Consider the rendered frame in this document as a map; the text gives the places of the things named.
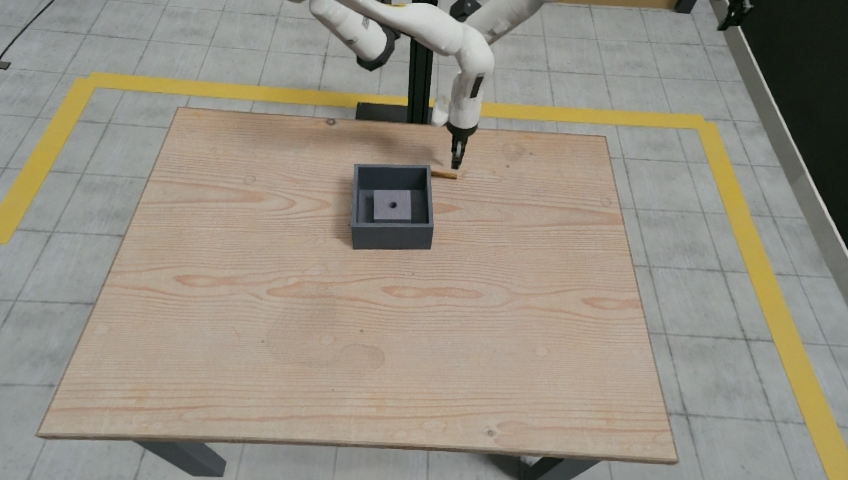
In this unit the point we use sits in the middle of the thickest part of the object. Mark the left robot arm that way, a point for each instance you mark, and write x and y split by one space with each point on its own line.
498 17

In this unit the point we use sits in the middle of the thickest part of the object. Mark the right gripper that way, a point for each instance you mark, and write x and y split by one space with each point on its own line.
460 139

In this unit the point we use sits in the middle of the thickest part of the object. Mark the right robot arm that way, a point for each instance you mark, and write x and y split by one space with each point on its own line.
431 27

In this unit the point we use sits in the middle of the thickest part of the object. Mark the wooden peg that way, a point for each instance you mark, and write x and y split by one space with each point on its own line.
444 175

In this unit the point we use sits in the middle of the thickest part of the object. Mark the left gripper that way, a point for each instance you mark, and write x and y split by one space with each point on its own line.
741 13

